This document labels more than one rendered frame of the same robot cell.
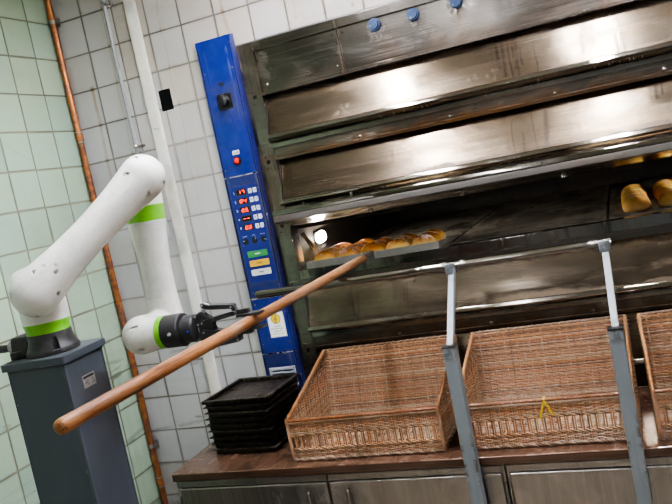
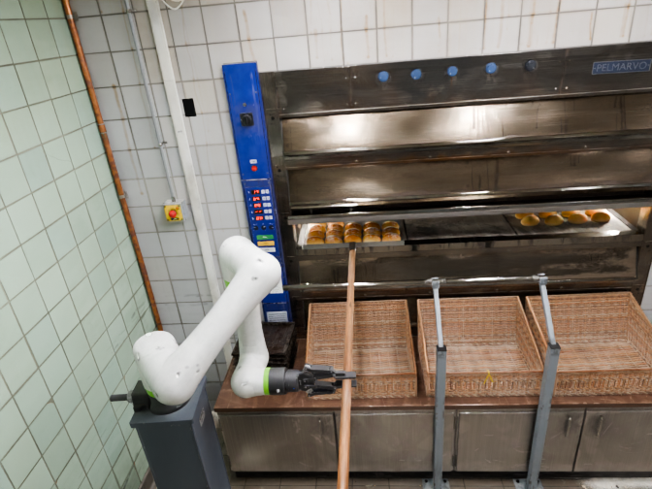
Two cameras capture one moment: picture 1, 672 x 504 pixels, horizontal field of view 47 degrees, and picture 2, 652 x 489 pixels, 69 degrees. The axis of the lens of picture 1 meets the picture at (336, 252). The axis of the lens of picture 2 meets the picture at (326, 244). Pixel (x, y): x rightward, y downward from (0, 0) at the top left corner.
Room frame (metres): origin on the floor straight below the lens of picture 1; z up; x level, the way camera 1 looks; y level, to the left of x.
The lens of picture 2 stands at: (0.82, 0.61, 2.32)
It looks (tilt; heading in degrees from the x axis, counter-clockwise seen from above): 26 degrees down; 345
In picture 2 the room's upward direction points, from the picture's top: 5 degrees counter-clockwise
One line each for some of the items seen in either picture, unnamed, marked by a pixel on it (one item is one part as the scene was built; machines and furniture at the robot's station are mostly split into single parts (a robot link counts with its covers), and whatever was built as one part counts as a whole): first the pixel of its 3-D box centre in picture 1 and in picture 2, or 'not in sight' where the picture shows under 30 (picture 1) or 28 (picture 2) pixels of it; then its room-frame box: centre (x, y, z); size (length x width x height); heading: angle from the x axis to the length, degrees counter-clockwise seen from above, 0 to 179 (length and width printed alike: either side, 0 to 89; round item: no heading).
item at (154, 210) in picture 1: (140, 190); (239, 262); (2.25, 0.52, 1.60); 0.13 x 0.12 x 0.18; 19
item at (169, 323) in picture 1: (178, 329); (279, 379); (2.09, 0.47, 1.20); 0.12 x 0.06 x 0.09; 159
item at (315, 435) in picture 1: (377, 395); (359, 346); (2.72, -0.05, 0.72); 0.56 x 0.49 x 0.28; 70
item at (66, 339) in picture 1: (35, 343); (150, 392); (2.17, 0.89, 1.23); 0.26 x 0.15 x 0.06; 73
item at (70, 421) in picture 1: (267, 311); (347, 361); (2.09, 0.22, 1.20); 1.71 x 0.03 x 0.03; 159
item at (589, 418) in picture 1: (546, 379); (474, 343); (2.51, -0.61, 0.72); 0.56 x 0.49 x 0.28; 69
